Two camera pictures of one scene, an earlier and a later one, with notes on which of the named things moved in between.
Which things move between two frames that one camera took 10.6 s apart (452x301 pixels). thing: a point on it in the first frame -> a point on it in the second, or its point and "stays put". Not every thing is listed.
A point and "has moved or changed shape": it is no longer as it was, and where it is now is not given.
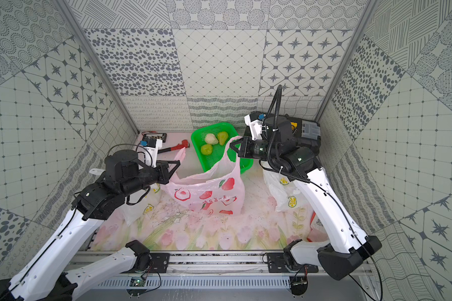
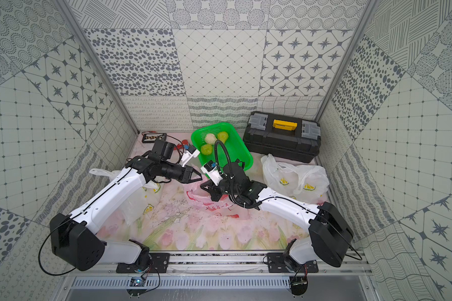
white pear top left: [211, 139] stays put
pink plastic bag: [220, 192] has moved or changed shape
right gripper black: [245, 150] -> [211, 186]
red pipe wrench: [184, 143] stays put
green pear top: [222, 137] stays put
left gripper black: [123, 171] -> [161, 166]
